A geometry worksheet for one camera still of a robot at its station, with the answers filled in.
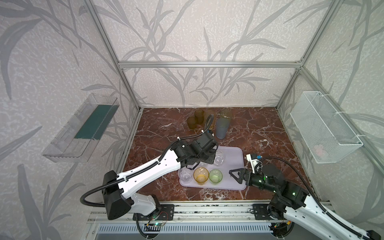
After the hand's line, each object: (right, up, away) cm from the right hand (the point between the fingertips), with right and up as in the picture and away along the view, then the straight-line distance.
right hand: (233, 169), depth 72 cm
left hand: (-9, +9, 0) cm, 13 cm away
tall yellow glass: (-12, +29, +29) cm, 43 cm away
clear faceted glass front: (-25, -7, +13) cm, 29 cm away
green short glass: (-8, -8, +11) cm, 16 cm away
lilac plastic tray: (+5, -1, +21) cm, 22 cm away
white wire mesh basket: (+38, +17, -10) cm, 43 cm away
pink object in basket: (+44, +9, +2) cm, 45 cm away
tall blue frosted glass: (-2, +20, +27) cm, 34 cm away
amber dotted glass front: (-23, +22, +37) cm, 49 cm away
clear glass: (-6, +4, +6) cm, 9 cm away
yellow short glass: (-16, -7, +12) cm, 21 cm away
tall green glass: (+4, +30, +47) cm, 56 cm away
